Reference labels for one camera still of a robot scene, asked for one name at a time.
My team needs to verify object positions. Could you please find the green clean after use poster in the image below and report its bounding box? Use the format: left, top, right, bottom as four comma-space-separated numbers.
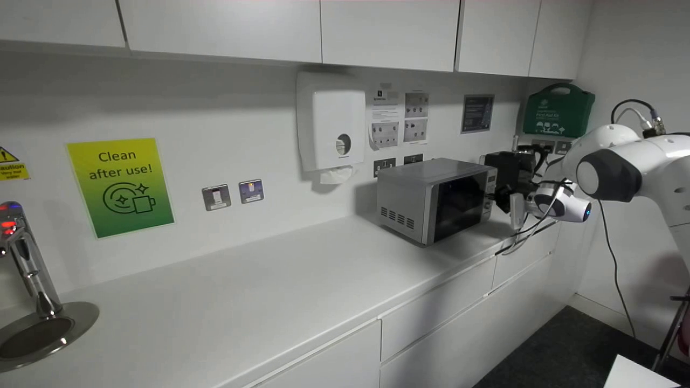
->
67, 136, 178, 239

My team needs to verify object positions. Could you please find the black wall socket plate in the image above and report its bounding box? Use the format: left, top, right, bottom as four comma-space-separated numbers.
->
372, 155, 400, 179

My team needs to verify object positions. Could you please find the thin black hanging cable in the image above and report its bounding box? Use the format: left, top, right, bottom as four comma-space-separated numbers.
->
595, 200, 641, 340

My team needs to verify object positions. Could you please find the silver wall socket plate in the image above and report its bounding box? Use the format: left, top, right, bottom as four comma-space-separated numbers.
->
202, 183, 233, 213

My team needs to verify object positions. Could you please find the narrow white drawer front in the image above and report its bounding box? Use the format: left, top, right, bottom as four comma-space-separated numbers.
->
493, 227, 566, 290

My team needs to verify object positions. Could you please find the green first aid box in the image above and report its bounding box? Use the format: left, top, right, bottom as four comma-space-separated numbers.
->
520, 79, 597, 140

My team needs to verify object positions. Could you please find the white notice sheet with logo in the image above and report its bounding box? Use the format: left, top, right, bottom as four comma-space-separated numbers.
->
370, 82, 401, 124

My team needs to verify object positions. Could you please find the yellow warning sign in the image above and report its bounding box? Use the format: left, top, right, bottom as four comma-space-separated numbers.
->
0, 145, 32, 183

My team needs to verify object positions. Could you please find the round metal drip tray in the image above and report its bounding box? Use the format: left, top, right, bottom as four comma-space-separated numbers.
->
0, 300, 102, 367

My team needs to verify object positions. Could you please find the white upper cabinet door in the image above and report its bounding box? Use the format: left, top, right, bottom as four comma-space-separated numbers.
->
528, 0, 595, 82
319, 0, 464, 76
454, 0, 543, 79
117, 0, 324, 68
0, 0, 130, 51

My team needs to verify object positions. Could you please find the chrome hot water tap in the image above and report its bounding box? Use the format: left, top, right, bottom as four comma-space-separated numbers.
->
0, 199, 65, 321

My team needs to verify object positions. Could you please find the black metal stand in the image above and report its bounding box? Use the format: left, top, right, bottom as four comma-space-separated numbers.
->
652, 290, 690, 377

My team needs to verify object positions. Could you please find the white sheet with photos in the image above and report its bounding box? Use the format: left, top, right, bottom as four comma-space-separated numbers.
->
401, 116, 432, 145
401, 90, 432, 118
367, 120, 401, 154

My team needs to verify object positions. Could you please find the dark framed wall notice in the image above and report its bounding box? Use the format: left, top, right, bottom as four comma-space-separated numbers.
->
460, 92, 496, 136

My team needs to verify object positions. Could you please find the white double wall socket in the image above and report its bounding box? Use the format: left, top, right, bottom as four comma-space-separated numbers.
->
513, 136, 576, 158

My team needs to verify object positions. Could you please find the silver microwave with black door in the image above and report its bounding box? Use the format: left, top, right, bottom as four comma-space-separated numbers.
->
374, 155, 500, 249

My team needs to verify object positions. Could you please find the white base cabinet unit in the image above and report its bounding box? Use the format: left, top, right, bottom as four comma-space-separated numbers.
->
215, 217, 600, 388

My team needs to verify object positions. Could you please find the wide white drawer front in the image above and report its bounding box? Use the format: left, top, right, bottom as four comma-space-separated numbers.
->
378, 255, 500, 363

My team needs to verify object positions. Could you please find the white flat object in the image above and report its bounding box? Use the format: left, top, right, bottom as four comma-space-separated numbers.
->
604, 352, 685, 388

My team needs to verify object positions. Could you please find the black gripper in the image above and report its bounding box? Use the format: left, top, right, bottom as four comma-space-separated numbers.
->
484, 149, 542, 213

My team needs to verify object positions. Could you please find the grey wall switch plate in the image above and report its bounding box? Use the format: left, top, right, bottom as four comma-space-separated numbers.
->
238, 177, 267, 208

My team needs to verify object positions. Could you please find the white paper towel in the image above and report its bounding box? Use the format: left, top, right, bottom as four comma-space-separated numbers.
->
317, 165, 357, 187

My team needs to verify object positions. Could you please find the black cable loop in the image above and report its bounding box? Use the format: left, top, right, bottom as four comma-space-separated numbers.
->
608, 97, 668, 140

